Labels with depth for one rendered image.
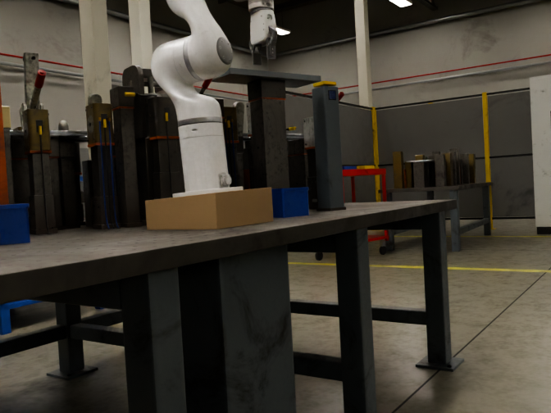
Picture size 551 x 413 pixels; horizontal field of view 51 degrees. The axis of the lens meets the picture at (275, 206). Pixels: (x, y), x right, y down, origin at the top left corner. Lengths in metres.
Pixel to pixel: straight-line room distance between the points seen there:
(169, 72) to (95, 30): 8.16
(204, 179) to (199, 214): 0.11
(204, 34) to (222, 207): 0.44
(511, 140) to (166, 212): 7.71
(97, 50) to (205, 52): 8.16
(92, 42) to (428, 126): 5.36
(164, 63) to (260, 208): 0.46
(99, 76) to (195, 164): 8.10
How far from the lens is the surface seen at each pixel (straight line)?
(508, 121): 8.95
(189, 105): 1.53
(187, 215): 1.48
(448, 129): 9.17
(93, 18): 9.77
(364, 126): 9.24
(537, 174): 8.04
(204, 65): 1.53
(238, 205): 1.48
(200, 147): 1.51
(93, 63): 9.60
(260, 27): 1.96
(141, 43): 6.43
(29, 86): 1.81
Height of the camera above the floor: 0.80
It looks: 2 degrees down
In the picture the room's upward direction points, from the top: 3 degrees counter-clockwise
